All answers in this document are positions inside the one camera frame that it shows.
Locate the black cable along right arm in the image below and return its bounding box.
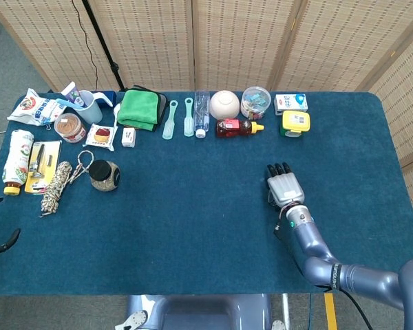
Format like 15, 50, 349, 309
273, 223, 374, 330

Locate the clear plastic water bottle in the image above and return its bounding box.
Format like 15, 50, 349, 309
193, 90, 211, 139

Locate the white blue milk carton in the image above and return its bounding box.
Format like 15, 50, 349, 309
273, 93, 310, 116

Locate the purple white toothpaste tube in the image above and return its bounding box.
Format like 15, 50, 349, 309
61, 81, 87, 108

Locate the clear snack jar red label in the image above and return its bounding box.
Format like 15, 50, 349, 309
54, 112, 87, 144

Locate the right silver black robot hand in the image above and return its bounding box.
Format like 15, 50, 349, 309
265, 162, 306, 209

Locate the white bottle with yellow cap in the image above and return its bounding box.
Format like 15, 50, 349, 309
1, 129, 35, 197

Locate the braided multicolour rope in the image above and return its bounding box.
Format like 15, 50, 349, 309
39, 150, 95, 217

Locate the silver table leg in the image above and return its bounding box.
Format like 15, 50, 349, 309
281, 293, 291, 330

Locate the green tub with yellow lid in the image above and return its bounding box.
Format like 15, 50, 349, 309
279, 110, 311, 139

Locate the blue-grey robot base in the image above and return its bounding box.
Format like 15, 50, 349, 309
125, 294, 273, 330

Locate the white bag with blue print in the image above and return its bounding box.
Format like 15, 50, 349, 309
6, 87, 68, 127

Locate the razor in yellow blister pack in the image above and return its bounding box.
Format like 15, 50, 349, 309
23, 140, 62, 195

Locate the folded green grey towel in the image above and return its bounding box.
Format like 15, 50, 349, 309
116, 85, 169, 132

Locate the mint green brush long handle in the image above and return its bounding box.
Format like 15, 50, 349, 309
162, 100, 179, 140

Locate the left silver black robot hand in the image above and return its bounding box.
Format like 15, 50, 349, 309
0, 196, 21, 259

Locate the small white cardboard box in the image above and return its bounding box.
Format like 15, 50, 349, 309
121, 126, 138, 149

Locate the white cake snack packet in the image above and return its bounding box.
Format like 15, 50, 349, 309
85, 122, 119, 153

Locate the honey bottle with yellow cap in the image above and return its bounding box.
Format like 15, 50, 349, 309
215, 118, 265, 139

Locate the yellow floor tape strip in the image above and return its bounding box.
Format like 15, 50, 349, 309
324, 293, 338, 330

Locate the upturned cream bowl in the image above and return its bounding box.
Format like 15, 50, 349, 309
209, 89, 240, 120

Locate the glass jar with black lid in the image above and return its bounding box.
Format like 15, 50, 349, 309
88, 159, 121, 192

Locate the light blue plastic mug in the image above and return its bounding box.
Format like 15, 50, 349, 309
76, 89, 114, 125

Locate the bamboo folding screen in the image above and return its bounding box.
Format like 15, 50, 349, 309
0, 0, 413, 241

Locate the black tripod pole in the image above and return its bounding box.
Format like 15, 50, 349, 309
81, 0, 127, 92

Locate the clear jar of binder clips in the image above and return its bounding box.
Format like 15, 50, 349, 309
240, 86, 273, 121

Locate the light blue toothbrush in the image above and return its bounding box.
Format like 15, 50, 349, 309
56, 98, 89, 110

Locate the thin black hanging cable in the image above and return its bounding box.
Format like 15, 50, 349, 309
71, 0, 99, 91

